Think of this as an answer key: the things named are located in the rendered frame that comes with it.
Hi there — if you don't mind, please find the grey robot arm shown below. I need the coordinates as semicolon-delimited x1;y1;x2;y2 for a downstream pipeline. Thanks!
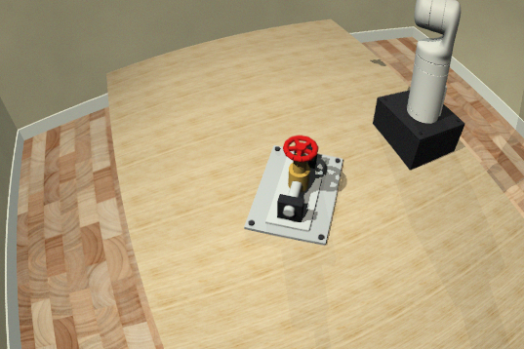
407;0;461;124

